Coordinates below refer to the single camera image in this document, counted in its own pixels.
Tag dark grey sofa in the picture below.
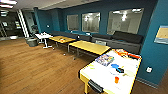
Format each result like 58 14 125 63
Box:
91 30 145 55
49 30 93 43

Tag colourful game box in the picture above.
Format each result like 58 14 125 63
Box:
94 53 115 67

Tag white work table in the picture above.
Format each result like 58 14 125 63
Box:
78 48 143 94

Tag blue bowl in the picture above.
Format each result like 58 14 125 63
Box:
110 63 121 70

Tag small white table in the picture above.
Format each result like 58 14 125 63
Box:
34 32 54 50

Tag red orange flat package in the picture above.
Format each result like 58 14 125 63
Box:
114 48 141 61

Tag orange cup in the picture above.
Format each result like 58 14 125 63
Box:
114 76 120 84

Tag grey round trash bin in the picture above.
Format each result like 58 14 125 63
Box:
26 37 39 48

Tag glass entrance doors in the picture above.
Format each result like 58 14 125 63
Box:
0 11 26 40

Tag interior glass wall window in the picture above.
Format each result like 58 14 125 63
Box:
66 13 80 32
81 12 101 34
106 7 145 36

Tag white wall socket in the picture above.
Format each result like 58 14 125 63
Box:
145 66 153 74

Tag beige framed wall notice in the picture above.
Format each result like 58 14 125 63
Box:
154 25 168 45

